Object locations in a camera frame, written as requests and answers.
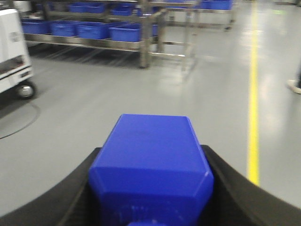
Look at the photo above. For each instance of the white shoe of person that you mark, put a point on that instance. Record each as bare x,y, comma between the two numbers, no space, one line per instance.
294,86

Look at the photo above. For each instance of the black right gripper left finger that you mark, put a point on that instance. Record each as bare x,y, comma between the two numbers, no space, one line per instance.
69,203

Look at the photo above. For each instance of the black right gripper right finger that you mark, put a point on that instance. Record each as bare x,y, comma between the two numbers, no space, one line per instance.
238,202

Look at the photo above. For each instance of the stainless steel shelf rack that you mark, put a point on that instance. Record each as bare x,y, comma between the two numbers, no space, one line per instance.
153,15

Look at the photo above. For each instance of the blue plastic bin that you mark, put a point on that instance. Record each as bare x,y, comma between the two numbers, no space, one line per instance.
95,30
64,28
126,33
36,26

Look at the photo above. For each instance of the white wheeled machine cart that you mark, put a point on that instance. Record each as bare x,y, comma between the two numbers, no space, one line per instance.
15,65

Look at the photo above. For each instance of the blue plastic bottle-shaped container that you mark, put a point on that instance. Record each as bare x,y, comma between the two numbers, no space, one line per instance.
151,170

